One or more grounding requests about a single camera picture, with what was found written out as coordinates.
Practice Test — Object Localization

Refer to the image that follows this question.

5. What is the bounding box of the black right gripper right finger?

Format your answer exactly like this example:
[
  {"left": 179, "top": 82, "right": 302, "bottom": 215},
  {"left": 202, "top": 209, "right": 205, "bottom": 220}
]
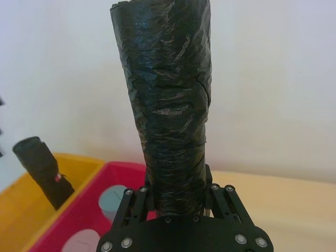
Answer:
[{"left": 203, "top": 164, "right": 257, "bottom": 231}]

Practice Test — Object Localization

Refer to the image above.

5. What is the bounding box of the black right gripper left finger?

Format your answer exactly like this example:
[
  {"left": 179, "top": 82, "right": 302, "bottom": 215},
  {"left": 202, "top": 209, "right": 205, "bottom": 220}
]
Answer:
[{"left": 111, "top": 170, "right": 156, "bottom": 235}]

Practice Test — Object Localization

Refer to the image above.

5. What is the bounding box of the large black plastic bag roll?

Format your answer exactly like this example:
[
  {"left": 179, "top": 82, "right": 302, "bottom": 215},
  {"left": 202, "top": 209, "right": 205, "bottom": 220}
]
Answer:
[{"left": 109, "top": 0, "right": 213, "bottom": 217}]

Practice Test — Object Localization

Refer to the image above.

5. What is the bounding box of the blue-grey bag roll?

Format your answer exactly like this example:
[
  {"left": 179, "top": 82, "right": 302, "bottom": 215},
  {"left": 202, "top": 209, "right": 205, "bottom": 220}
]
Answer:
[{"left": 98, "top": 185, "right": 126, "bottom": 221}]

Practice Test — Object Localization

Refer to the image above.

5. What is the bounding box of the red plastic bin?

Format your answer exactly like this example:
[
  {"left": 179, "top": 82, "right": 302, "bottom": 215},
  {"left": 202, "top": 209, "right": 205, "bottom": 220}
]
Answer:
[{"left": 27, "top": 161, "right": 158, "bottom": 252}]

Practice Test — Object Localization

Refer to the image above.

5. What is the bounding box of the pale grey bag roll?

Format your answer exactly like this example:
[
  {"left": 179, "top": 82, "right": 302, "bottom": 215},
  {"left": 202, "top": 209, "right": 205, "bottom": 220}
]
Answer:
[{"left": 62, "top": 229, "right": 102, "bottom": 252}]

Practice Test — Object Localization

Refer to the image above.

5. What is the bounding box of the black bag roll red label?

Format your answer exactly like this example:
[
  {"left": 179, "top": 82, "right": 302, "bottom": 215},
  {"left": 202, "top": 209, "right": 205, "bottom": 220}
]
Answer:
[{"left": 12, "top": 135, "right": 75, "bottom": 211}]

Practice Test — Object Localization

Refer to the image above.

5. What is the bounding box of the yellow plastic bin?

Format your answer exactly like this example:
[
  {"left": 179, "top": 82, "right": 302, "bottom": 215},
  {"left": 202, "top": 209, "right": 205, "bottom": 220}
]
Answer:
[{"left": 0, "top": 153, "right": 106, "bottom": 252}]

